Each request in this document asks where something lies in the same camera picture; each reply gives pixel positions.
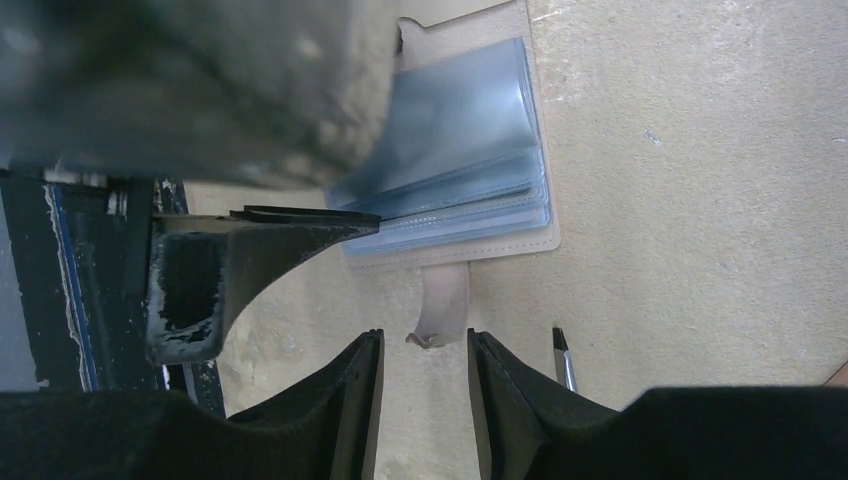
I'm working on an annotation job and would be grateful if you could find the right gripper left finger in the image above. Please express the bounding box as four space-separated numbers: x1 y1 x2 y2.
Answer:
228 329 385 479

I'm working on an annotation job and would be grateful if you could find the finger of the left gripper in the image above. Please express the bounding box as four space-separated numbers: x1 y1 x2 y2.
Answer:
145 205 381 366

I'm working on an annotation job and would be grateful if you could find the black yellow screwdriver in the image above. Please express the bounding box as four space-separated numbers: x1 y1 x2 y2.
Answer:
552 327 578 393

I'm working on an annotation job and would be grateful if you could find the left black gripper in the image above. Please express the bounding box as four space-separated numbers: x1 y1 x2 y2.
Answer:
1 1 399 189

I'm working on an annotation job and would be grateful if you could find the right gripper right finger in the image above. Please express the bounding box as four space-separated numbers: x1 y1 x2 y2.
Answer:
467 328 618 479

